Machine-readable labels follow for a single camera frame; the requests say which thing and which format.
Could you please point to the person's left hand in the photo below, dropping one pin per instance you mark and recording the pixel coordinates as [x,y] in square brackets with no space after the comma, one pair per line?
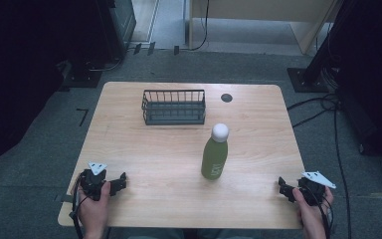
[94,212]

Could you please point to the black stand base plate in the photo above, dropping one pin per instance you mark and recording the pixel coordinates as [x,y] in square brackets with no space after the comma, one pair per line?
[306,81]
[83,76]

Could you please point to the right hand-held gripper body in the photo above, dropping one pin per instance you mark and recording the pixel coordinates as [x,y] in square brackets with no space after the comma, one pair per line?
[313,191]

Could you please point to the green bottle with white cap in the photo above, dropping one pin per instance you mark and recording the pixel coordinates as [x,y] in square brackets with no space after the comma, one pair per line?
[215,156]

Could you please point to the dark round table grommet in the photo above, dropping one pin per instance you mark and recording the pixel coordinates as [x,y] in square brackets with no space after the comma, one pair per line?
[226,98]

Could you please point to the light wooden desk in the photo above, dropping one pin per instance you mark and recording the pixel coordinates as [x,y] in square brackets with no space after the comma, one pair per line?
[265,8]

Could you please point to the dark equipment case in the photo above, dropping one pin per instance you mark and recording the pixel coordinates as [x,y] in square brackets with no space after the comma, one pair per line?
[374,83]

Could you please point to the person's right hand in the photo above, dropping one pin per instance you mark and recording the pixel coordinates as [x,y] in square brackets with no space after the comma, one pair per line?
[313,215]

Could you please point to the black slanted stand post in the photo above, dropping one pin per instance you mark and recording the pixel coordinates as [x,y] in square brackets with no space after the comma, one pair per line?
[325,43]

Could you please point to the dark curtain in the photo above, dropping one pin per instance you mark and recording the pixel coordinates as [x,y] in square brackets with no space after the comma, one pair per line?
[23,66]

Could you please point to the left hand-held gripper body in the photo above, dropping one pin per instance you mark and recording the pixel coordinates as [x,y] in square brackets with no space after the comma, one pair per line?
[92,182]

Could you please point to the black floor tape strip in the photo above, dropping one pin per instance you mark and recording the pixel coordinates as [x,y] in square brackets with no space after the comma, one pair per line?
[137,48]
[176,50]
[151,48]

